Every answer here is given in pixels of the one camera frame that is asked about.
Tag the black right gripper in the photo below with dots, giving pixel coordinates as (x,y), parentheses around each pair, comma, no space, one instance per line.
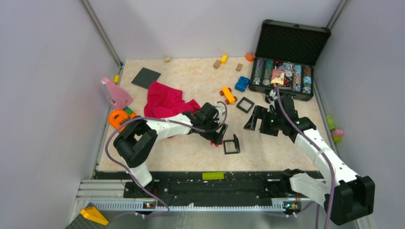
(259,112)

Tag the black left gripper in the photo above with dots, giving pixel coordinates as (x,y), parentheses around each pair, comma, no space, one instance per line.
(215,137)

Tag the pink flower brooch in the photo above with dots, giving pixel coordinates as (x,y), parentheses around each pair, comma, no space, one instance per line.
(216,145)

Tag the black square frame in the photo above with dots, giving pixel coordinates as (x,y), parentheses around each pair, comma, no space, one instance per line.
(232,146)
(245,105)

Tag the magenta garment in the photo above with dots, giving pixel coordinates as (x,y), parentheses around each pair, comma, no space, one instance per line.
(164,102)

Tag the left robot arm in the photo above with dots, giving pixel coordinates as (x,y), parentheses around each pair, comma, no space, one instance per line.
(138,135)

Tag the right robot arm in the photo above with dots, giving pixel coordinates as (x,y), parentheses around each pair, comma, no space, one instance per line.
(344,194)

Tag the green flat brick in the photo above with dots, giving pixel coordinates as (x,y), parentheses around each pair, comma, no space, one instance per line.
(212,175)

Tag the yellow toy car red wheels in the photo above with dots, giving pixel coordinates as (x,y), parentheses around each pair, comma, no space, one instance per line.
(226,92)

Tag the blue toy car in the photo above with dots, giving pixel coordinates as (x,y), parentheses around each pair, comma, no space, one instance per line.
(242,83)

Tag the playing card box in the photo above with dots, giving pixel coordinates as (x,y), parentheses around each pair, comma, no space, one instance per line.
(277,77)

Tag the orange object behind case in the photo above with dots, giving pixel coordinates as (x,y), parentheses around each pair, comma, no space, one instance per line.
(250,56)

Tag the black poker chip case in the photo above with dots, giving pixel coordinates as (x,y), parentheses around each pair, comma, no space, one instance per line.
(291,48)

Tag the green pink toy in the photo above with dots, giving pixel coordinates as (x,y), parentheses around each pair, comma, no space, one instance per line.
(335,132)

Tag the dark grey building baseplate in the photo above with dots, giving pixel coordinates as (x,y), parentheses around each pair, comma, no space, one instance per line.
(145,78)

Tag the orange plastic toy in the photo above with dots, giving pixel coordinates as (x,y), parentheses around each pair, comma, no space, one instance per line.
(120,116)

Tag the pink plastic piece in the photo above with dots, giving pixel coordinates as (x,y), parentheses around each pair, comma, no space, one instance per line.
(117,96)

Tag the yellow wedge brick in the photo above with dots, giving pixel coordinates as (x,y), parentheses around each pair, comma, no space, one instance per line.
(94,215)

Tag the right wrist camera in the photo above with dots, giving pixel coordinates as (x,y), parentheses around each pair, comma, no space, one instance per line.
(272,94)

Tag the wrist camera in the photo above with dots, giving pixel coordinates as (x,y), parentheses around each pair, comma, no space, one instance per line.
(221,108)
(272,94)

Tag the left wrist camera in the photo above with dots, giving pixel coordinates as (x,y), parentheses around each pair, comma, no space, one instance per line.
(221,108)

